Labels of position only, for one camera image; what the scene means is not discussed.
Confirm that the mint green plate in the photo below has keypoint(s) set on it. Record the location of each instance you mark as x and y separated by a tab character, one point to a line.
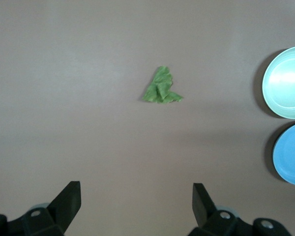
285	81

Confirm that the blue plate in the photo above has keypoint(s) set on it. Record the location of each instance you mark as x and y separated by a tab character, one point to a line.
292	155

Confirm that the green lettuce leaf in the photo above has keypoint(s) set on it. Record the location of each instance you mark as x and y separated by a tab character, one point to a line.
159	91

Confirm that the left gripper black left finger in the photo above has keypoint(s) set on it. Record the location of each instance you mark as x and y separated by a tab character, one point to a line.
64	204

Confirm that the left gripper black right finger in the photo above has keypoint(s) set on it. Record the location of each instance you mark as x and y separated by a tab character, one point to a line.
201	204

